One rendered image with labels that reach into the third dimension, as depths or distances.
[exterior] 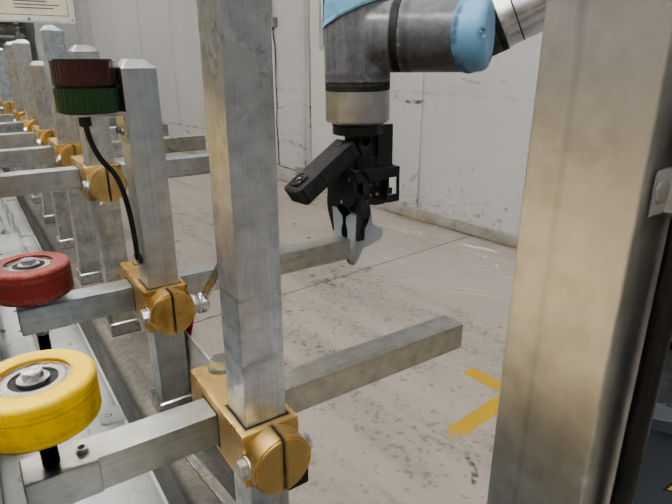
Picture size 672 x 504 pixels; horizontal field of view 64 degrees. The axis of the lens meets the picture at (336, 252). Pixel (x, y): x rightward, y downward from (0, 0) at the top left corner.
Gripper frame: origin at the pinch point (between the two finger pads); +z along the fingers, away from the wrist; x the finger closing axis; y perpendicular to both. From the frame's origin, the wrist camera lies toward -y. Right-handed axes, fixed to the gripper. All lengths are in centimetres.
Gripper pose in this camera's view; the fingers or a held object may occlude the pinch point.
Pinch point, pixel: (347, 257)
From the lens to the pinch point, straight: 83.0
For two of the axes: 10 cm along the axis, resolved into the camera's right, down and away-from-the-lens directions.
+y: 8.3, -2.1, 5.2
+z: 0.2, 9.4, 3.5
